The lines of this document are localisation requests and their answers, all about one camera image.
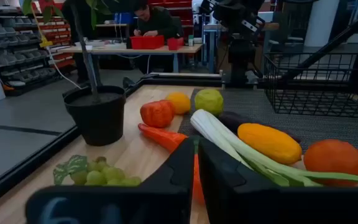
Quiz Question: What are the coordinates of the small red bin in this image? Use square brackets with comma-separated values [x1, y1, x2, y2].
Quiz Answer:
[167, 37, 185, 51]

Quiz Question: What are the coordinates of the blue box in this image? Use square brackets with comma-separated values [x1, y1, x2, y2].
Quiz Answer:
[114, 12, 134, 25]

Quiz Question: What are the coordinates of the yellow hanging cord with plug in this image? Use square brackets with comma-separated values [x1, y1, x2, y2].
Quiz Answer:
[29, 4, 53, 49]

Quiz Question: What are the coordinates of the black wire basket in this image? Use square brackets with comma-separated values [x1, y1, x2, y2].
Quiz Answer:
[262, 52, 358, 119]

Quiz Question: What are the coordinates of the green grape bunch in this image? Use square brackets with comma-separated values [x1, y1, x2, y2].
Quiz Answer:
[53, 154, 142, 187]

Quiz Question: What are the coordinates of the storage shelf with bins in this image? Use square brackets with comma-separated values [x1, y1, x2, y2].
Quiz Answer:
[0, 4, 76, 96]

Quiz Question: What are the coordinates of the orange textured fruit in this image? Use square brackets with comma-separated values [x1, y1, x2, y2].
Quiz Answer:
[237, 123, 303, 166]

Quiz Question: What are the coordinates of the grey woven placemat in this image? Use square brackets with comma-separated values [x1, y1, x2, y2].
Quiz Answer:
[178, 88, 358, 161]

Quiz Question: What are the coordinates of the white cable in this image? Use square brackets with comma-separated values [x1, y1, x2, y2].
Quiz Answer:
[46, 46, 83, 90]

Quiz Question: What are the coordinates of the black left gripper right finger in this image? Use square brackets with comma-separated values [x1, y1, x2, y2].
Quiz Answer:
[198, 138, 358, 224]

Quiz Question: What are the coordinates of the large red bin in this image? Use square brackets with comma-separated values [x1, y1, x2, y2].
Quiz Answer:
[129, 35, 165, 50]

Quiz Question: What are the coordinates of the dark purple eggplant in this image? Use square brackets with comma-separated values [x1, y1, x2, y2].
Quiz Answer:
[218, 111, 301, 144]

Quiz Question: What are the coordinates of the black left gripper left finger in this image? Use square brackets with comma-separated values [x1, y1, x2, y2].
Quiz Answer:
[25, 136, 196, 224]

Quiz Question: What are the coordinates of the black diagonal frame strut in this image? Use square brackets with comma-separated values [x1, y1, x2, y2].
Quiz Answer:
[280, 9, 358, 83]

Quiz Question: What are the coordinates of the person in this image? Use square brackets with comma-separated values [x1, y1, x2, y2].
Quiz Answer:
[131, 0, 181, 40]

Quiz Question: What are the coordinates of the yellow-orange lemon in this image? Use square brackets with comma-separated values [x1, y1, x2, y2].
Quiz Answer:
[165, 91, 191, 115]

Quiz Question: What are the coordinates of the light green apple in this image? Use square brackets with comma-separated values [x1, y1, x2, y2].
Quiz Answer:
[194, 88, 224, 116]

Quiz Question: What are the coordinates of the orange-red tomato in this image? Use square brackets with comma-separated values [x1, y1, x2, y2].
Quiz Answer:
[303, 139, 358, 187]

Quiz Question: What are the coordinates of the orange carrot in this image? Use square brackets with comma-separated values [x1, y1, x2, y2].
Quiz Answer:
[137, 123, 206, 206]

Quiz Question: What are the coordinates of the green tree in black pot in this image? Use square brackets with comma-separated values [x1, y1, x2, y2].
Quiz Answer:
[22, 0, 127, 147]

